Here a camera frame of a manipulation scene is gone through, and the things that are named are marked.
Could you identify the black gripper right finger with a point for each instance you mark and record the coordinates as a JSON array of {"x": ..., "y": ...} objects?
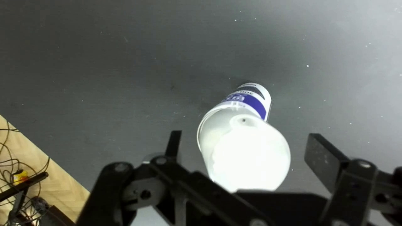
[{"x": 360, "y": 188}]

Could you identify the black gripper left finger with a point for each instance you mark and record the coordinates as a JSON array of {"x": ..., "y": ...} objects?
[{"x": 126, "y": 192}]

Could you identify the translucent white can cap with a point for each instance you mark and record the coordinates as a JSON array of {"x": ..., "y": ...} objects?
[{"x": 247, "y": 158}]

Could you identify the blue white spray can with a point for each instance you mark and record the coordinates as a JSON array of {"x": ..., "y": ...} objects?
[{"x": 252, "y": 100}]

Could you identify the black bar on floor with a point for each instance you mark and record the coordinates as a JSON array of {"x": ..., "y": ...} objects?
[{"x": 26, "y": 183}]

